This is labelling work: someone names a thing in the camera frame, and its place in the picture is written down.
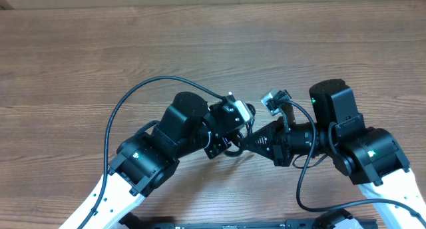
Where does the black usb cable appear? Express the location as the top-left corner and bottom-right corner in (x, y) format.
(223, 104), (257, 158)

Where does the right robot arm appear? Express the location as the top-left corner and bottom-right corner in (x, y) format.
(240, 79), (425, 228)

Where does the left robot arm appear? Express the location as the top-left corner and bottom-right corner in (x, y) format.
(62, 92), (254, 228)

